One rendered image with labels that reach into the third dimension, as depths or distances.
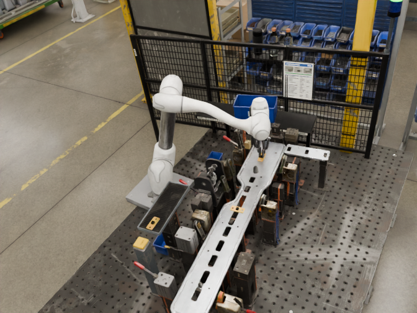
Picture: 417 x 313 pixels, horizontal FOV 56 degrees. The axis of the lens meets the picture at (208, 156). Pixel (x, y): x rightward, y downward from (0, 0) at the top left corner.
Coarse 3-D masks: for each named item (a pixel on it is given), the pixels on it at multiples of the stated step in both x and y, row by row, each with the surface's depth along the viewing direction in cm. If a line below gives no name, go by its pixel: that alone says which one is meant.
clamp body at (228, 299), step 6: (228, 294) 183; (228, 300) 181; (234, 300) 182; (240, 300) 180; (222, 306) 179; (228, 306) 179; (234, 306) 178; (240, 306) 183; (222, 312) 182; (228, 312) 180; (234, 312) 177; (240, 312) 181
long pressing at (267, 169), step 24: (264, 168) 255; (240, 192) 241; (240, 216) 226; (216, 240) 215; (240, 240) 214; (192, 264) 205; (216, 264) 204; (192, 288) 195; (216, 288) 193; (192, 312) 185
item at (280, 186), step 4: (276, 184) 244; (280, 184) 243; (272, 188) 244; (276, 188) 242; (280, 188) 241; (272, 192) 246; (276, 192) 245; (280, 192) 243; (272, 196) 249; (276, 196) 247; (280, 196) 245; (276, 200) 250; (280, 200) 247; (280, 204) 251; (280, 208) 253; (280, 212) 255; (280, 216) 258
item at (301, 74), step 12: (288, 60) 268; (288, 72) 274; (300, 72) 270; (312, 72) 266; (288, 84) 280; (300, 84) 276; (312, 84) 272; (288, 96) 287; (300, 96) 282; (312, 96) 278
